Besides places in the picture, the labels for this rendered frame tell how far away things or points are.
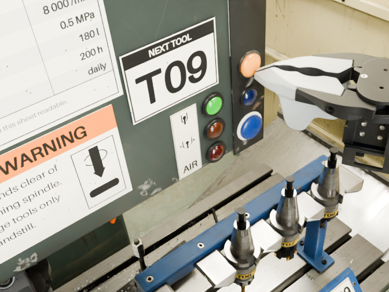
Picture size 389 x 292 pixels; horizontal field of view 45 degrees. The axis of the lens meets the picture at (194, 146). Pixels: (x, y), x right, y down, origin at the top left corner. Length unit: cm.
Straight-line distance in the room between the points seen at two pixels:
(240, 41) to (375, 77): 13
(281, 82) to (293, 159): 117
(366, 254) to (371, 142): 83
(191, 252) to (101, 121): 48
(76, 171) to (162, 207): 138
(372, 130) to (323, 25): 98
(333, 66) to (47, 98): 27
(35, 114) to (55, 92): 2
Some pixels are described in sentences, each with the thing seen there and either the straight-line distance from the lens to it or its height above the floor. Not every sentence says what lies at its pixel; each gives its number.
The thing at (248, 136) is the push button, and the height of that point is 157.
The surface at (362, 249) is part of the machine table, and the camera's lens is 129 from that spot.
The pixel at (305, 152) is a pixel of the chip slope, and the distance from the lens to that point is 162.
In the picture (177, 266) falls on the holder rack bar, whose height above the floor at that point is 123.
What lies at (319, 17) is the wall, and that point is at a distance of 143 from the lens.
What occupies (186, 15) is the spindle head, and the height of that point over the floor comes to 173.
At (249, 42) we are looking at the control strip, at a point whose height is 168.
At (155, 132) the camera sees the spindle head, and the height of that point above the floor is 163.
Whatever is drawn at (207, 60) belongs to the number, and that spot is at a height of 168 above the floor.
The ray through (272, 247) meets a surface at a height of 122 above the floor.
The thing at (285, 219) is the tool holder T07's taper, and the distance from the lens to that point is 87.
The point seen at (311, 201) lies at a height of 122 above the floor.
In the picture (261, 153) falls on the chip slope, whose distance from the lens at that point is 166.
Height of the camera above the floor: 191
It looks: 41 degrees down
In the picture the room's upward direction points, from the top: 6 degrees counter-clockwise
